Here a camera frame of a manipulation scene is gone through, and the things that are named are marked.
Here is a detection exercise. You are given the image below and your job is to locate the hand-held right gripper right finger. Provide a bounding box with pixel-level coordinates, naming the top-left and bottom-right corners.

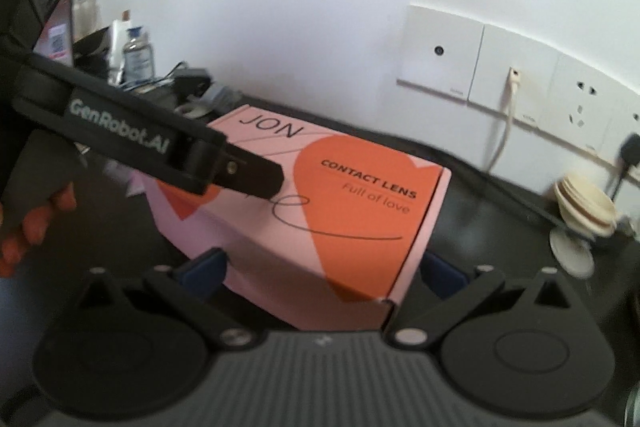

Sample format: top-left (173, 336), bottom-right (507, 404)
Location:
top-left (389, 249), bottom-right (573, 353)

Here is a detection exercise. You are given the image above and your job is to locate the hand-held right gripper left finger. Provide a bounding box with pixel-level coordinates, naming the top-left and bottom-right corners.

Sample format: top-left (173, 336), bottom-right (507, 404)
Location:
top-left (75, 247), bottom-right (253, 354)

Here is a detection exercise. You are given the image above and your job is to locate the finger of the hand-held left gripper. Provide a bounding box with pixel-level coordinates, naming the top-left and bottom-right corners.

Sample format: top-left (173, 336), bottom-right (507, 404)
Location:
top-left (202, 139), bottom-right (287, 201)

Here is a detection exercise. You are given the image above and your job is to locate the pink cardboard box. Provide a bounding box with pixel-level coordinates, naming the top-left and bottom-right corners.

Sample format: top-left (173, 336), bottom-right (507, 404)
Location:
top-left (131, 104), bottom-right (453, 332)

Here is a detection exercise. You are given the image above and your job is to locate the black desktop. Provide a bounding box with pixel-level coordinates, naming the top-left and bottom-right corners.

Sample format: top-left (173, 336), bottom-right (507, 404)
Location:
top-left (0, 82), bottom-right (640, 408)

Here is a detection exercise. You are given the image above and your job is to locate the person's left hand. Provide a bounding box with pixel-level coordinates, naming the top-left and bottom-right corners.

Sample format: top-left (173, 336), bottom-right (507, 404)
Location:
top-left (0, 183), bottom-right (77, 279)

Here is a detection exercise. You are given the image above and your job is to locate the clear bottle blue cap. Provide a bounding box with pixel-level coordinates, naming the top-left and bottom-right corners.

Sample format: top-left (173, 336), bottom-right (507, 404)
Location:
top-left (122, 26), bottom-right (155, 84)

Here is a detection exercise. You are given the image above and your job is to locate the blue-grey plug adapter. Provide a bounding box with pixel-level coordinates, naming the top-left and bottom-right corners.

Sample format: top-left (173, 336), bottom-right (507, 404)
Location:
top-left (200, 84), bottom-right (242, 114)

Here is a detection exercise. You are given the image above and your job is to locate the black laptop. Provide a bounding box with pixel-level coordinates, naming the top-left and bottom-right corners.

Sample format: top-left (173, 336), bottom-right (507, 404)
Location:
top-left (34, 0), bottom-right (77, 68)

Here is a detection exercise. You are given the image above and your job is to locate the black power adapter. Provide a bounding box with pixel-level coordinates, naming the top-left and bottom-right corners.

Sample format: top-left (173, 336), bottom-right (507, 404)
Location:
top-left (172, 68), bottom-right (211, 101)

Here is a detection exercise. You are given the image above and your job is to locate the beige round holder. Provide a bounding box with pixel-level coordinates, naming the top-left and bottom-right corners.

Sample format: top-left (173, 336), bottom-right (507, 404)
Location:
top-left (549, 173), bottom-right (622, 279)

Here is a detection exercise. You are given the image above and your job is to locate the white charging cable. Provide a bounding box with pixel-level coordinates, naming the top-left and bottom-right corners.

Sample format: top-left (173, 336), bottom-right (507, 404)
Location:
top-left (487, 67), bottom-right (524, 175)

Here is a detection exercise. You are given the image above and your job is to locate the black wall plug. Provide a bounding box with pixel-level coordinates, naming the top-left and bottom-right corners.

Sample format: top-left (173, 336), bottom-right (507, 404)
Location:
top-left (610, 138), bottom-right (640, 202)

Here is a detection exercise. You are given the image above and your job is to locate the white wall socket strip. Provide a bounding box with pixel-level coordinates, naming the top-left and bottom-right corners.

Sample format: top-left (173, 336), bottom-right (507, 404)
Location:
top-left (397, 4), bottom-right (640, 184)

